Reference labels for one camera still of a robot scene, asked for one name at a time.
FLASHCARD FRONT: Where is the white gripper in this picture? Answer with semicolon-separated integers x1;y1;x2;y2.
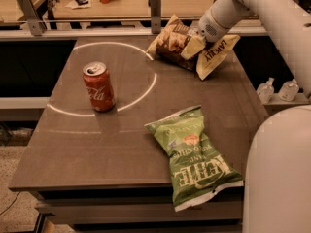
181;7;232;60

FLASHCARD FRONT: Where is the brown chip bag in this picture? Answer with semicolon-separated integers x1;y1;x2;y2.
147;15;240;80

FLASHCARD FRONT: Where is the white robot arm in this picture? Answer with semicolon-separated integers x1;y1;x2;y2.
198;0;311;233

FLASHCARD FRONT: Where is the red coke can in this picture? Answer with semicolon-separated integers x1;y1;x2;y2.
83;61;115;112

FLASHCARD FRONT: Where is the green kettle chip bag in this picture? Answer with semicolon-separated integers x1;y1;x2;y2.
145;106;244;212

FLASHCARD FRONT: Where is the clear sanitizer bottle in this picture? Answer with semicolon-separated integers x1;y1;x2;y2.
257;78;274;104
278;79;299;102

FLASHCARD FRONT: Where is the left metal railing post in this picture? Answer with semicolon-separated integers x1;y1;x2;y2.
17;0;46;36

